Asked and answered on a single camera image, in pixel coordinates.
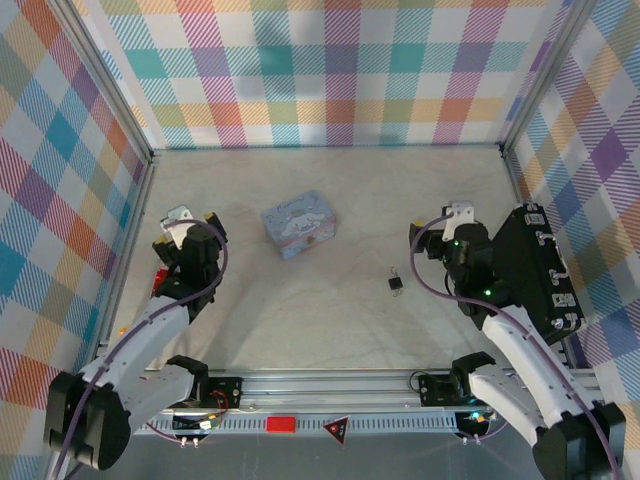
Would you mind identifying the red black triangle sticker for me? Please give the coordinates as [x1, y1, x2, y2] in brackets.
[321, 415, 351, 447]

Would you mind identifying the aluminium corner post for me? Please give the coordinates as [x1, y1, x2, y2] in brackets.
[497, 0, 601, 154]
[52, 0, 159, 169]

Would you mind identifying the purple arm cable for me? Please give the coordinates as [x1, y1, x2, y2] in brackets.
[409, 214, 624, 480]
[47, 218, 232, 480]

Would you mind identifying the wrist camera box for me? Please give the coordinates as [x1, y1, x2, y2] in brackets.
[159, 204, 192, 249]
[443, 201, 475, 242]

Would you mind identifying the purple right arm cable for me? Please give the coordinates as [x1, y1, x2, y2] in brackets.
[409, 214, 624, 480]

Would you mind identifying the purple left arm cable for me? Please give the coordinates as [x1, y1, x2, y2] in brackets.
[47, 218, 232, 480]

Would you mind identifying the black connector board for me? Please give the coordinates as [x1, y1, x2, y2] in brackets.
[171, 412, 224, 436]
[455, 409, 493, 438]

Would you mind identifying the aluminium frame rail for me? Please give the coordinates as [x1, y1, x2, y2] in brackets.
[55, 367, 605, 417]

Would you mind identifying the grey slotted cable duct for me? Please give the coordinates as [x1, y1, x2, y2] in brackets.
[134, 413, 501, 436]

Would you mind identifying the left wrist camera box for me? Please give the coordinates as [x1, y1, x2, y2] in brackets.
[159, 204, 192, 249]

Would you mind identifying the cartoon dog tin box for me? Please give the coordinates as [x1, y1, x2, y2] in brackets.
[259, 188, 339, 262]

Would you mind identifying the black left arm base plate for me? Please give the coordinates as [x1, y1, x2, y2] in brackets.
[169, 375, 245, 412]

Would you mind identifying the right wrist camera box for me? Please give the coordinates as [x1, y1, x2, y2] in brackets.
[443, 201, 475, 242]

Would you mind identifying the black hard case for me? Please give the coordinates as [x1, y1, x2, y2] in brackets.
[491, 203, 588, 347]

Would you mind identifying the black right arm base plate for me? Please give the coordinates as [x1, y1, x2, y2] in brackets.
[417, 372, 474, 408]

